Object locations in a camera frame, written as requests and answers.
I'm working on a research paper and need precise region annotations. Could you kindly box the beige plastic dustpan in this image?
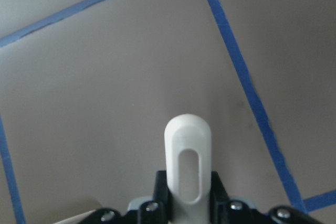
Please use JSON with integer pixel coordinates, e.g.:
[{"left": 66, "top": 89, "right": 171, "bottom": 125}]
[{"left": 164, "top": 114, "right": 212, "bottom": 223}]

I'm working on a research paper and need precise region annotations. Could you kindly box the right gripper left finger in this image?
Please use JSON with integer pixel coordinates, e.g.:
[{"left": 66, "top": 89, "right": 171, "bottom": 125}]
[{"left": 92, "top": 170, "right": 170, "bottom": 223}]

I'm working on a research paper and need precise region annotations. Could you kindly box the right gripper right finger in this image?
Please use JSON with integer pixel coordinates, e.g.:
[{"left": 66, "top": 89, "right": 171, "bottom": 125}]
[{"left": 209, "top": 171, "right": 321, "bottom": 224}]

